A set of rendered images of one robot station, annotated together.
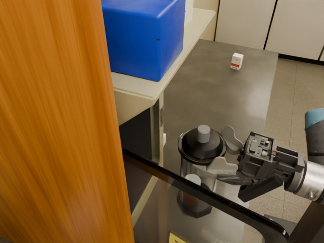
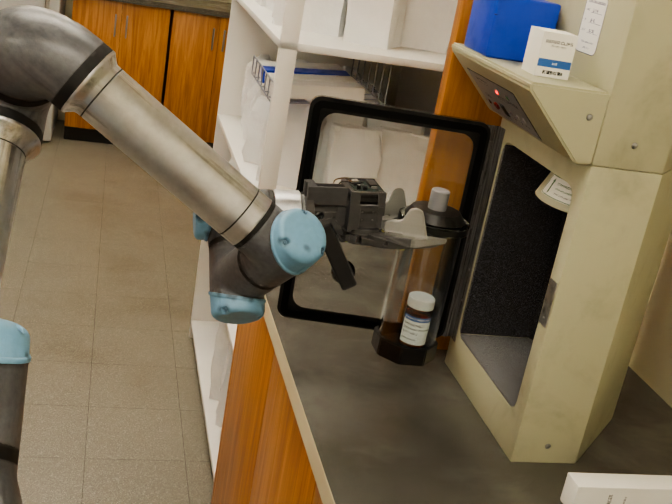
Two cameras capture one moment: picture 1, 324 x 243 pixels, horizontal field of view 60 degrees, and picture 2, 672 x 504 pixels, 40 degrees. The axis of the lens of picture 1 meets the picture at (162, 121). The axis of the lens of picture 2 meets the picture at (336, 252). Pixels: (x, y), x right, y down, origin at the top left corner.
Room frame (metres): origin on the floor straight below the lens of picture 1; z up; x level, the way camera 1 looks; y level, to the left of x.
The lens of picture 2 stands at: (1.40, -1.01, 1.66)
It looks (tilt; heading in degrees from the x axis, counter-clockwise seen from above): 20 degrees down; 142
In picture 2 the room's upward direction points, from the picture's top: 10 degrees clockwise
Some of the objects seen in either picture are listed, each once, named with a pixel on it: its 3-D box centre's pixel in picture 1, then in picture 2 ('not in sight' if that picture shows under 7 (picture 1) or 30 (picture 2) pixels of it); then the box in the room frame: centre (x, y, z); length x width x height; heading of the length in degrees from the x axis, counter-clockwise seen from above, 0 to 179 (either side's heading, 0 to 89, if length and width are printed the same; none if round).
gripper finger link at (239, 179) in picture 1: (236, 173); not in sight; (0.37, -0.16, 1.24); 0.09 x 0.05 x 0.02; 92
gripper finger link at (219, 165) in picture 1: (216, 165); (398, 206); (0.37, -0.11, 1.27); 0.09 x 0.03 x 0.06; 92
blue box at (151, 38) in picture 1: (140, 30); (511, 26); (0.38, 0.03, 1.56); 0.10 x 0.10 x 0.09; 68
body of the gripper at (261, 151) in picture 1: (267, 163); (342, 212); (0.38, -0.22, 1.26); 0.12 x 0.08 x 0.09; 68
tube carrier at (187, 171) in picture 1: (199, 173); (418, 282); (0.43, -0.09, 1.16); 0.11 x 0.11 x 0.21
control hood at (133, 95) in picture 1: (160, 63); (515, 98); (0.45, 0.00, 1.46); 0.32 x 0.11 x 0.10; 158
